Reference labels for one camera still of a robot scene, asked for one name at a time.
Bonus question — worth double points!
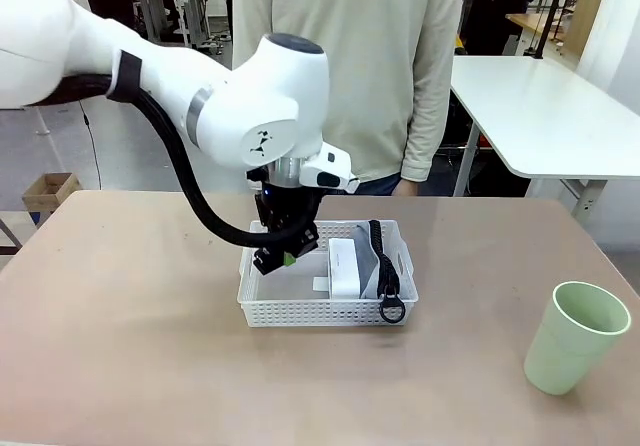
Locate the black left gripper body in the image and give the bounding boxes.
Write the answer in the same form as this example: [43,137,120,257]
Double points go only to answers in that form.
[254,184,327,243]

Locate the white power strip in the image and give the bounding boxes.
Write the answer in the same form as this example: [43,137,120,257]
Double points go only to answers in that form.
[312,237,364,300]

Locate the grey CAMPUS pouch black strap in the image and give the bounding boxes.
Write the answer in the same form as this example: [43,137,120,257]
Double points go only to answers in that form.
[349,219,404,326]

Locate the white perforated plastic basket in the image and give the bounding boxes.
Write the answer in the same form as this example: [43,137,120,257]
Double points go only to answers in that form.
[237,219,420,330]

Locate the person in beige sweater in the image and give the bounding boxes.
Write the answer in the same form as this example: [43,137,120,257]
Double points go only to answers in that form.
[232,0,465,197]

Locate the small open cardboard box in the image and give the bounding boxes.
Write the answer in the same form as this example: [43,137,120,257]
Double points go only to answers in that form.
[21,172,84,213]

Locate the large white table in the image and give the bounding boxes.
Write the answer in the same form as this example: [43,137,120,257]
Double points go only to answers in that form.
[449,54,640,217]

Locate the pale green plastic cup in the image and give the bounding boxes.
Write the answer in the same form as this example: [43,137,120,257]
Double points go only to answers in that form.
[522,280,632,396]

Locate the background person dark clothes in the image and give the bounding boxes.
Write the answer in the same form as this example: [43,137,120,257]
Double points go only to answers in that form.
[462,0,566,57]

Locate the wooden top table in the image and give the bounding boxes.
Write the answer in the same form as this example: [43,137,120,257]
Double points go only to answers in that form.
[504,10,591,58]

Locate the black slanted pole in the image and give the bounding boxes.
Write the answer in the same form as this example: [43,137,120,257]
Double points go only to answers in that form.
[533,0,570,61]

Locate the tall brown cardboard box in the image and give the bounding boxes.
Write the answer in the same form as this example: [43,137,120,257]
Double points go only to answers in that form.
[567,0,612,65]

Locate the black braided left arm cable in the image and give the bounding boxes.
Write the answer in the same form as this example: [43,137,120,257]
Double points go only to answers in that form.
[49,73,304,253]

